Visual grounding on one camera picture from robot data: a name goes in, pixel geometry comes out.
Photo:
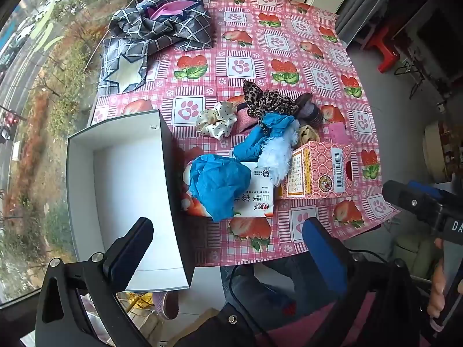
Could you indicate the pink slipper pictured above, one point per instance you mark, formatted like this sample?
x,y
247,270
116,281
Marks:
x,y
166,302

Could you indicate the pink knitted sock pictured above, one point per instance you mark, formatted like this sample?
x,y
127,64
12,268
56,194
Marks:
x,y
244,119

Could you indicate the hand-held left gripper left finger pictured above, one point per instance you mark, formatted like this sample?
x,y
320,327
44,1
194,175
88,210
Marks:
x,y
124,256

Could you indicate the white snack packet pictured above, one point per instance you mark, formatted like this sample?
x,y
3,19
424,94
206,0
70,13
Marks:
x,y
258,198

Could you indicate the beige round container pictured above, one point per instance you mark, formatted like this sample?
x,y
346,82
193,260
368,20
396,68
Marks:
x,y
439,155

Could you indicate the pink patterned carton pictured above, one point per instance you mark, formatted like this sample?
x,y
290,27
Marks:
x,y
322,166

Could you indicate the grey plaid cloth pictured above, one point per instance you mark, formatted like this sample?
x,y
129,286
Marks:
x,y
173,32

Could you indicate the black metal stand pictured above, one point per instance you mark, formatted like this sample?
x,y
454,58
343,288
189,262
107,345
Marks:
x,y
412,72

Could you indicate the person's right hand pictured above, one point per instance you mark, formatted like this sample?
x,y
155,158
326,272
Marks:
x,y
436,289

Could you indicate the light blue fluffy cloth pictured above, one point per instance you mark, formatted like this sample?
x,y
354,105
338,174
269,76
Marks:
x,y
276,155

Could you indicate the white cardboard box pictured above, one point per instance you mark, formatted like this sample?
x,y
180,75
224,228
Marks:
x,y
126,188

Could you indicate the pink cloth piece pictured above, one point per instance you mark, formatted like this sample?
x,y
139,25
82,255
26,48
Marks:
x,y
338,133

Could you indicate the small blue cloth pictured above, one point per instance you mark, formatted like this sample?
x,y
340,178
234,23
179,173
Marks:
x,y
253,146

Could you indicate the person's pink garment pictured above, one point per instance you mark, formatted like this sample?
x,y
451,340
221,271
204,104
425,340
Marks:
x,y
311,318

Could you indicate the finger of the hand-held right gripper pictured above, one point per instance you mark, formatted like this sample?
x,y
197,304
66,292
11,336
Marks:
x,y
408,200
427,191

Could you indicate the leopard print scrunchie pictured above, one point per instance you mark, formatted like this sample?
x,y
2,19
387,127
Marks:
x,y
267,99

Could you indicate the purple cloth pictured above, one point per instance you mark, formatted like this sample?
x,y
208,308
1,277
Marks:
x,y
170,9

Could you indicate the window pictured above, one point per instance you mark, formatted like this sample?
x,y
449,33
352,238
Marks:
x,y
43,97

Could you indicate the red plastic stool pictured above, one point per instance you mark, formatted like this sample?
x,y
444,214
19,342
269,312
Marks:
x,y
383,50

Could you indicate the tan knitted sock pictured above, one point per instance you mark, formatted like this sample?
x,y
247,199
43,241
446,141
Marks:
x,y
307,135

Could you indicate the plaid cloth with star patch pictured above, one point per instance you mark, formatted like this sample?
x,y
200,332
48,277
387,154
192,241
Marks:
x,y
123,74

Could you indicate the strawberry print pink tablecloth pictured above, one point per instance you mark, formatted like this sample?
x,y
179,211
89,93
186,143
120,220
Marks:
x,y
253,43

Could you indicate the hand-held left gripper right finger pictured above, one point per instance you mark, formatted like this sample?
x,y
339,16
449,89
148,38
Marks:
x,y
322,256

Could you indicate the white polka dot scrunchie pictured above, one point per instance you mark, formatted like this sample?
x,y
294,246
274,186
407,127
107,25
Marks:
x,y
217,123

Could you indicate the person's black jacket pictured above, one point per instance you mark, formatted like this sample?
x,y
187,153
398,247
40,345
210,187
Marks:
x,y
231,329

